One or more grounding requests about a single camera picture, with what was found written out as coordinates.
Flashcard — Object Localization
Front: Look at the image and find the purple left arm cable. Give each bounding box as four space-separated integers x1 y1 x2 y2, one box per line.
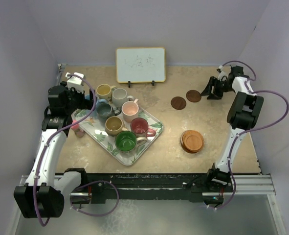
33 74 97 227

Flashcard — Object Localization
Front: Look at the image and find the dark walnut coaster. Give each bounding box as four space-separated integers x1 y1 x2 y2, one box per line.
171 96 186 110
186 90 201 103

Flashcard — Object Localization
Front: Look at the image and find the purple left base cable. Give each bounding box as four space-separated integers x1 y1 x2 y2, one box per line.
69 180 120 217

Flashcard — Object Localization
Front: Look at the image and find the pink ceramic cup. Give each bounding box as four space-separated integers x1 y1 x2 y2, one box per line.
121 98 139 123

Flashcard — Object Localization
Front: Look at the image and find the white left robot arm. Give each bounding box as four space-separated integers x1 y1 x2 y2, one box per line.
14 82 96 219

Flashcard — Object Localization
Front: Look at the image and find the pink capped small bottle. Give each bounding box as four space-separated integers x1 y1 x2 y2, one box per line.
70 120 85 138

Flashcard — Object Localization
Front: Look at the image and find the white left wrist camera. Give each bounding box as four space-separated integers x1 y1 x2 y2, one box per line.
65 72 84 93

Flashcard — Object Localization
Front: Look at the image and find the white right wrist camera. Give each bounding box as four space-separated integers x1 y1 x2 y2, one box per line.
217 65 228 81

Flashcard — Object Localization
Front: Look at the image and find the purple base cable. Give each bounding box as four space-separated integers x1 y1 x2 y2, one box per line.
206 181 239 212
69 180 120 217

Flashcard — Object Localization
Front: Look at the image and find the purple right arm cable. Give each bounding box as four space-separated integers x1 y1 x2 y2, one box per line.
219 60 289 181

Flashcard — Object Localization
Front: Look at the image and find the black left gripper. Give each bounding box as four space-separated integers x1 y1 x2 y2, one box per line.
61 81 96 114

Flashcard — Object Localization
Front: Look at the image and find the aluminium frame rail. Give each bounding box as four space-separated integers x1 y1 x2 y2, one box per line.
17 174 277 196

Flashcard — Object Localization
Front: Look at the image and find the yellow ceramic cup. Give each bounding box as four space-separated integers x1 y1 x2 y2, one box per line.
96 84 117 101

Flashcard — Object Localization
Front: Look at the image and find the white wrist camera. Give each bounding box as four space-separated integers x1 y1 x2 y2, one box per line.
217 65 228 81
65 72 84 93

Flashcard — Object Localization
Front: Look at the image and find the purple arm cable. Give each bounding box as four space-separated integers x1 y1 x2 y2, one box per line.
33 74 97 227
219 60 289 181

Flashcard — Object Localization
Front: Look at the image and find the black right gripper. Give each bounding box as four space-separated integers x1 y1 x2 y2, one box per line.
200 76 235 100

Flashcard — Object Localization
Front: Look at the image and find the white ceramic cup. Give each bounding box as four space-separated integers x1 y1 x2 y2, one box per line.
111 88 135 108

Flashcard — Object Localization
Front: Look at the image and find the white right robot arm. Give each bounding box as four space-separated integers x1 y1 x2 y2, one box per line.
201 66 264 191

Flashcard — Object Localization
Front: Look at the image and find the floral serving tray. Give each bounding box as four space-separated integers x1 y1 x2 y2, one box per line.
79 107 164 166

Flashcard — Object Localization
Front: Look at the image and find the small whiteboard with stand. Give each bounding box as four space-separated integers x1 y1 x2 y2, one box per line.
115 47 166 86

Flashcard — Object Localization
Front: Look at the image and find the green ceramic cup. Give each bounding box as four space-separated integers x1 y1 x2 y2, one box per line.
114 131 148 152

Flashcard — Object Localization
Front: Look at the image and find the red ceramic cup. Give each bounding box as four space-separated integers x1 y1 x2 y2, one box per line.
130 117 156 138

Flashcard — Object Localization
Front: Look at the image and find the light wooden coaster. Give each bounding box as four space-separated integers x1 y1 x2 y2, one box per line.
182 130 205 152

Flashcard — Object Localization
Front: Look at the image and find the black front rail base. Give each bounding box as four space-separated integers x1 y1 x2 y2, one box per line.
70 171 234 205

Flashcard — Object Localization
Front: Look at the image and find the tan ceramic cup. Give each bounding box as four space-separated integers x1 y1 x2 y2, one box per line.
105 117 128 137

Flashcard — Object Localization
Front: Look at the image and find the light blue ceramic cup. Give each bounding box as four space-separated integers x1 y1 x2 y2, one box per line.
85 94 109 107

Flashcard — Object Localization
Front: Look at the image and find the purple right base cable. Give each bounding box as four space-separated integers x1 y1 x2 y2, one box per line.
206 181 239 212

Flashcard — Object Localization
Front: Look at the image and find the grey blue ceramic cup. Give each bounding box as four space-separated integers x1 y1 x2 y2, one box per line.
96 103 121 123

